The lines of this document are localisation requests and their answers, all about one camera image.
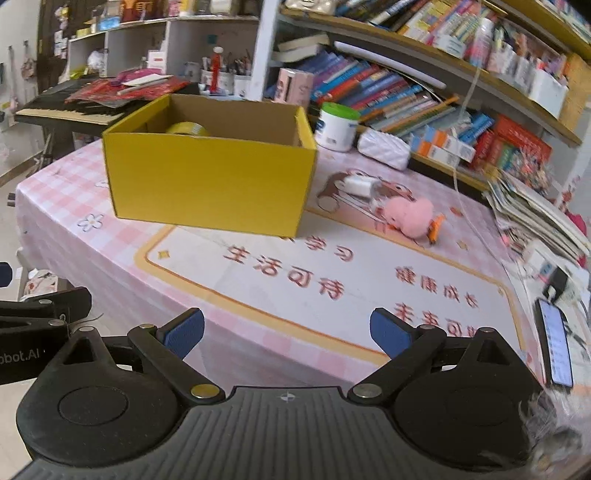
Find pink printed box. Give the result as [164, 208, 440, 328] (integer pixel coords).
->
[276, 67, 315, 105]

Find white storage bin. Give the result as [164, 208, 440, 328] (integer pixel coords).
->
[528, 68, 570, 120]

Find white cubby shelf unit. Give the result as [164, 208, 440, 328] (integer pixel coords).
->
[66, 15, 260, 94]

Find pink printed tablecloth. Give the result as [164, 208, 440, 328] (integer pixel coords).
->
[15, 137, 546, 394]

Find red figure pen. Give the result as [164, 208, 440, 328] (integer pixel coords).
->
[209, 45, 223, 94]

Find white quilted pouch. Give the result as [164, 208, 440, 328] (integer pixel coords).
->
[356, 128, 412, 169]

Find stack of papers and booklets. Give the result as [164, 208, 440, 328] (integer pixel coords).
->
[484, 172, 591, 269]

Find white hanging cable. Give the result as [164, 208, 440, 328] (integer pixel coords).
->
[450, 0, 523, 278]

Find white pen holder cups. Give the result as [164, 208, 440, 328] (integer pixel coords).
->
[200, 68, 253, 99]

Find yellow tape roll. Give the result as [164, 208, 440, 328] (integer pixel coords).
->
[164, 121, 211, 138]

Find yellow cardboard box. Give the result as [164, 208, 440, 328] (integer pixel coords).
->
[102, 93, 320, 239]

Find pile of red packets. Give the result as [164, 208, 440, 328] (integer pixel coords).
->
[73, 68, 191, 103]

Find black keyboard piano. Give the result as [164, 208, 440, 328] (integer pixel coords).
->
[13, 82, 140, 127]

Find white power strip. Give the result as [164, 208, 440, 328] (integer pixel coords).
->
[521, 250, 588, 302]

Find red boxed book set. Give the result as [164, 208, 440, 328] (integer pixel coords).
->
[470, 114, 553, 186]

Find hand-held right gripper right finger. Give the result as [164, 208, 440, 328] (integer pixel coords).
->
[347, 308, 532, 403]

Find row of colourful books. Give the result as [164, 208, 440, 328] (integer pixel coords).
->
[308, 46, 496, 149]

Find black smartphone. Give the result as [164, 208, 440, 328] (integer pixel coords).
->
[534, 297, 575, 389]

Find black plug adapter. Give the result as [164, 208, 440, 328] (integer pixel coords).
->
[544, 266, 572, 299]

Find white jar green lid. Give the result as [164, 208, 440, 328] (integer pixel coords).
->
[315, 102, 361, 152]

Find white charger adapter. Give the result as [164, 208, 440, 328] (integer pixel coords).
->
[346, 175, 382, 198]

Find grey lying book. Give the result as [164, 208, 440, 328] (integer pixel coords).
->
[271, 34, 332, 64]

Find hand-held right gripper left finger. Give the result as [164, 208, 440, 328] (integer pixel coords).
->
[41, 308, 225, 407]

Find pink fluffy ball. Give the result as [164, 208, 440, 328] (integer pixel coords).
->
[382, 196, 435, 239]

